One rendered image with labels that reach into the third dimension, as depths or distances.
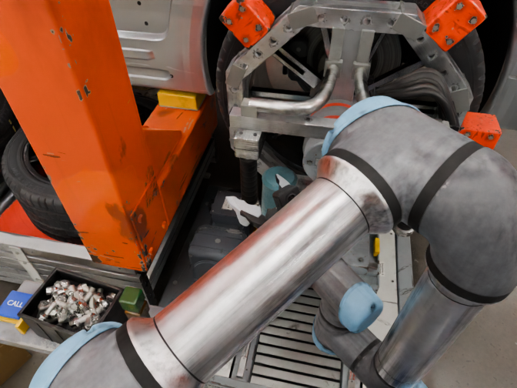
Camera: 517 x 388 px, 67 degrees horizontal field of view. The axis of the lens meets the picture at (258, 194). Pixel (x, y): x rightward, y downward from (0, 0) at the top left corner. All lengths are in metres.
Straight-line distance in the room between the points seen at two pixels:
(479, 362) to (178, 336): 1.41
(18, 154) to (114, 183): 0.83
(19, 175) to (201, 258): 0.69
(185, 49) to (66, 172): 0.53
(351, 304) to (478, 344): 1.11
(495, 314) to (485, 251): 1.39
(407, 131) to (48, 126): 0.63
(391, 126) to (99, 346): 0.38
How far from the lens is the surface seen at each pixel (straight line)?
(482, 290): 0.48
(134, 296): 0.90
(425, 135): 0.45
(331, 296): 0.68
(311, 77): 1.03
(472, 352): 1.71
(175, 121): 1.29
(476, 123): 1.03
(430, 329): 0.56
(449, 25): 0.87
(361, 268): 1.48
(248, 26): 0.88
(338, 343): 0.75
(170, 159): 1.15
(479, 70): 1.03
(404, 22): 0.86
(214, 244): 1.27
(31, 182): 1.51
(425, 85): 0.79
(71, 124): 0.79
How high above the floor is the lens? 1.41
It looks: 46 degrees down
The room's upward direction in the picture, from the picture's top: straight up
